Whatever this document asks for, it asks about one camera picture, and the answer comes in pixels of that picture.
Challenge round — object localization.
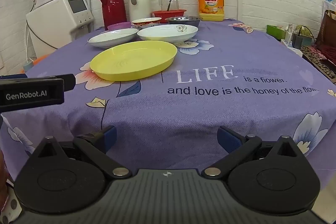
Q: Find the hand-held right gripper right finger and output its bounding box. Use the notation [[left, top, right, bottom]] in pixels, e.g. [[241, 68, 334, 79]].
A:
[[202, 126, 309, 178]]

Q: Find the red plastic basket bowl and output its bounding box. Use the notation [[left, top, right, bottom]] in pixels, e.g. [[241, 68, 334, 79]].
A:
[[152, 9, 187, 24]]

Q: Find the grey small box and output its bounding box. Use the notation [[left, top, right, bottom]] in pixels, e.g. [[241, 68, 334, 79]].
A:
[[291, 33, 304, 49]]

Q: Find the stainless steel bowl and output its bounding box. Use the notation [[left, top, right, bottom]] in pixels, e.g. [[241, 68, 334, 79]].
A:
[[165, 16, 202, 28]]

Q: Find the brown paper bag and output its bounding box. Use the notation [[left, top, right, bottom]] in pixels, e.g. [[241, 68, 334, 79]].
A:
[[315, 9, 336, 49]]

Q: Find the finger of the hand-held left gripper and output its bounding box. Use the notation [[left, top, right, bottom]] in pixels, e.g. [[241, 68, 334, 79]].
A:
[[52, 73, 77, 92]]

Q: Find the white plate with flower print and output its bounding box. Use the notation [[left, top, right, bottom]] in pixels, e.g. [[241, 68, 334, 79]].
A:
[[137, 24, 199, 44]]

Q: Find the white ceramic bowl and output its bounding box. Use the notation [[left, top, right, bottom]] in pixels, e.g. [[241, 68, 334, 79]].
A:
[[131, 17, 162, 30]]

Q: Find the patterned dark mat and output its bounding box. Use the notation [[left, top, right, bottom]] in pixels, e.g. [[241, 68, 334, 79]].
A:
[[300, 45, 336, 79]]

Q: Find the purple plastic bowl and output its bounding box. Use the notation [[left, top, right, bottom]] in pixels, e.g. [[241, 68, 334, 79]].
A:
[[107, 21, 132, 32]]

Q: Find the yellow plastic plate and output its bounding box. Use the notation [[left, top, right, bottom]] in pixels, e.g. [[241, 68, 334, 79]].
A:
[[90, 40, 178, 82]]

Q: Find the red thermos jug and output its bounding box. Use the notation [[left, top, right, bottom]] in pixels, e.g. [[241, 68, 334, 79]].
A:
[[99, 0, 128, 30]]

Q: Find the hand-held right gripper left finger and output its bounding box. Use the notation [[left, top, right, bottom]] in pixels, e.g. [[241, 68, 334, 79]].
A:
[[25, 125, 132, 179]]

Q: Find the white plate with dark rim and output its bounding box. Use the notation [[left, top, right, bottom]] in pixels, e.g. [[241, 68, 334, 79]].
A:
[[87, 27, 139, 49]]

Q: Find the purple floral tablecloth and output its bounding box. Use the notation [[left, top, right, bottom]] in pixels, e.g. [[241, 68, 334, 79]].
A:
[[0, 18, 336, 188]]

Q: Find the white appliance with screen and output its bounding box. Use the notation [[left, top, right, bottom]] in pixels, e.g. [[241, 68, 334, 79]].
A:
[[26, 0, 95, 51]]

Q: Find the white thermos jug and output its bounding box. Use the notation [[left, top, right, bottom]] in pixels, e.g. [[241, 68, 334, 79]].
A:
[[129, 0, 151, 21]]

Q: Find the green box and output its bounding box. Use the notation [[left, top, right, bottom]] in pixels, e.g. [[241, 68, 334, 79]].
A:
[[266, 24, 290, 41]]

